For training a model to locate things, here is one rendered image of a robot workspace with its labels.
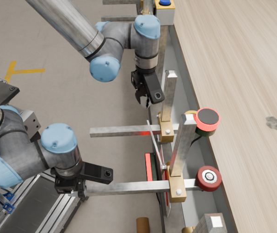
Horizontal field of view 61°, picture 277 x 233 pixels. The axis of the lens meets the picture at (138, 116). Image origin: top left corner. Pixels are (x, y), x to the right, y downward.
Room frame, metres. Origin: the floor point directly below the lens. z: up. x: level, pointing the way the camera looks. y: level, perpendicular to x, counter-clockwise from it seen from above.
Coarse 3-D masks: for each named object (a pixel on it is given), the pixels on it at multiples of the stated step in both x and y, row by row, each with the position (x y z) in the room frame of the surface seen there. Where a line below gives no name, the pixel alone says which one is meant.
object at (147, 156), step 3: (147, 153) 0.56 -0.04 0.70; (147, 156) 0.54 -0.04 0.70; (147, 159) 0.52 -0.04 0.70; (147, 162) 0.51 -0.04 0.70; (147, 165) 0.50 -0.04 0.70; (150, 165) 0.50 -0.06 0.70; (147, 168) 0.48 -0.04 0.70; (150, 168) 0.48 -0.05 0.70; (147, 171) 0.47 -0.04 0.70; (150, 171) 0.47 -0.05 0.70; (150, 174) 0.45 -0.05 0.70; (150, 177) 0.44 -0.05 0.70; (150, 180) 0.43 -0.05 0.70
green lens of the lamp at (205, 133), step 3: (198, 129) 0.36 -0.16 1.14; (201, 129) 0.36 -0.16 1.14; (198, 132) 0.36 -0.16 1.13; (201, 132) 0.36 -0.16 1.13; (204, 132) 0.36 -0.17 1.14; (207, 132) 0.36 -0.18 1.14; (210, 132) 0.36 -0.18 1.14; (213, 132) 0.36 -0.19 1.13; (201, 135) 0.36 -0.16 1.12; (204, 135) 0.36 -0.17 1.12; (207, 135) 0.36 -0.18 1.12; (210, 135) 0.36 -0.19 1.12
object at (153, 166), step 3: (150, 153) 0.56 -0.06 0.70; (153, 153) 0.56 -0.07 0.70; (150, 156) 0.54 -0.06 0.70; (153, 156) 0.54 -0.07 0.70; (150, 159) 0.52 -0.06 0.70; (153, 159) 0.52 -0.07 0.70; (153, 162) 0.51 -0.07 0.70; (153, 165) 0.50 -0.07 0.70; (153, 168) 0.48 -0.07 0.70; (153, 171) 0.47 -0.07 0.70; (153, 174) 0.45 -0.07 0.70; (153, 177) 0.44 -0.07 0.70; (156, 177) 0.44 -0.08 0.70; (153, 180) 0.43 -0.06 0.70; (156, 180) 0.43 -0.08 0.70
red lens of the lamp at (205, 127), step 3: (210, 108) 0.41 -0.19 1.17; (216, 111) 0.40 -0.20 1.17; (219, 117) 0.38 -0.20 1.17; (198, 120) 0.37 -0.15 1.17; (219, 120) 0.37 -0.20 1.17; (198, 123) 0.37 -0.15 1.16; (201, 123) 0.36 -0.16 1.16; (216, 123) 0.36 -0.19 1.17; (198, 126) 0.37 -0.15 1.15; (201, 126) 0.36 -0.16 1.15; (204, 126) 0.36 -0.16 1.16; (207, 126) 0.36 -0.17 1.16; (210, 126) 0.36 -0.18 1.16; (213, 126) 0.36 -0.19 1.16; (216, 126) 0.36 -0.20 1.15; (204, 129) 0.36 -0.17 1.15; (207, 129) 0.36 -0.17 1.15; (210, 129) 0.36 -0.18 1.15; (213, 129) 0.36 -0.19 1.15
